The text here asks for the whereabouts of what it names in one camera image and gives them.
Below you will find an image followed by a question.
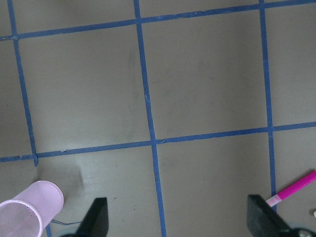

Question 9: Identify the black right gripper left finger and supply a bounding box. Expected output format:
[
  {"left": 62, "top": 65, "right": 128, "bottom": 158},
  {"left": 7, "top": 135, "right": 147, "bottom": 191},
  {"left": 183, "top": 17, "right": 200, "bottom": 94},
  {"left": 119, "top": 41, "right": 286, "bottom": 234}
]
[{"left": 74, "top": 197, "right": 109, "bottom": 237}]

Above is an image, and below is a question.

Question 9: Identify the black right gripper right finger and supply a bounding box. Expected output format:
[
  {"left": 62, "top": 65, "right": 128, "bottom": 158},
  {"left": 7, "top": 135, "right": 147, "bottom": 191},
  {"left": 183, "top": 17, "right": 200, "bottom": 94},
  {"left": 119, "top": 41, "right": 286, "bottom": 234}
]
[{"left": 247, "top": 195, "right": 292, "bottom": 237}]

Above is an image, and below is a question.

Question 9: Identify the pink pen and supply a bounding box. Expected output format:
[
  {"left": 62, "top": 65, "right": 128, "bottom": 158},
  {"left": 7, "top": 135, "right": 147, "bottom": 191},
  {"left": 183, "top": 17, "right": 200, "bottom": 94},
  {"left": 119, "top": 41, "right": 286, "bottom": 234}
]
[{"left": 266, "top": 170, "right": 316, "bottom": 207}]

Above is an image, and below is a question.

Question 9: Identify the pink mesh cup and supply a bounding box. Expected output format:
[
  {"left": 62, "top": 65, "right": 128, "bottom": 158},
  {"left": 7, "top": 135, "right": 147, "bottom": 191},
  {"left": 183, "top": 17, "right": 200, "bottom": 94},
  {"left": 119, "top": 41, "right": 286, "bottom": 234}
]
[{"left": 0, "top": 181, "right": 64, "bottom": 237}]

